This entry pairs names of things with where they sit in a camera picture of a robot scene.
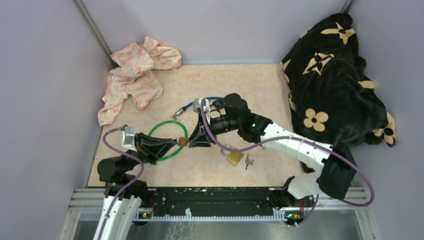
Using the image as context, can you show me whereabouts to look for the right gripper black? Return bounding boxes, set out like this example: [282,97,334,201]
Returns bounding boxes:
[188,113,241,148]

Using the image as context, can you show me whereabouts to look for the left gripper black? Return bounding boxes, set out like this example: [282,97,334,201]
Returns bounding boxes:
[120,131,178,173]

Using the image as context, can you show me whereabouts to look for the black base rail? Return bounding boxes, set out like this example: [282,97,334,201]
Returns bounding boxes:
[127,178,302,223]

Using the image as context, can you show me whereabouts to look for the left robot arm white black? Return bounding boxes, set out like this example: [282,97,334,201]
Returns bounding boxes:
[93,126,179,240]

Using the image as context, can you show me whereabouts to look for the small brass padlock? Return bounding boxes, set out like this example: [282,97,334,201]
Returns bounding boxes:
[177,137,190,147]

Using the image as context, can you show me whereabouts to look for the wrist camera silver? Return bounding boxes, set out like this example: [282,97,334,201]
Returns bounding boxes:
[121,125,137,151]
[192,98,211,124]

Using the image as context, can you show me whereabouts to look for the pink patterned cloth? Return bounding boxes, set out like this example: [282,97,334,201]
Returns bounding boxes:
[97,36,182,127]

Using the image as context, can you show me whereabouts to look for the large brass padlock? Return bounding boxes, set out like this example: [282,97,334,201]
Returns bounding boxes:
[220,148,244,166]

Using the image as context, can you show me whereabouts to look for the black floral blanket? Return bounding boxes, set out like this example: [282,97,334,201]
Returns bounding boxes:
[280,12,397,173]

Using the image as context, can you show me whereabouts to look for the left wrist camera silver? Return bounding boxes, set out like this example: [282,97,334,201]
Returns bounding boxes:
[121,125,137,151]

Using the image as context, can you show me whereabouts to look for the black padlock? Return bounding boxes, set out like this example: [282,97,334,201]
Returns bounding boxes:
[212,99,224,111]

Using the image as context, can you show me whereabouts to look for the blue cable lock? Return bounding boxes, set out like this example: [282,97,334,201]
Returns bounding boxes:
[170,96,224,121]

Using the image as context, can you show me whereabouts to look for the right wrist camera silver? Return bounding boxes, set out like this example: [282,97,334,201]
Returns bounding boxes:
[192,98,211,124]

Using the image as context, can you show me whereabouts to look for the keys of large padlock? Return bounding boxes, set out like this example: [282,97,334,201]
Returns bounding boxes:
[244,154,256,170]

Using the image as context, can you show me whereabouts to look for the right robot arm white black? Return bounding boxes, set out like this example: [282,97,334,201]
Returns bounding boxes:
[188,93,356,206]

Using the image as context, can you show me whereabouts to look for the green cable lock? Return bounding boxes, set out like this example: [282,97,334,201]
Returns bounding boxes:
[148,120,188,162]

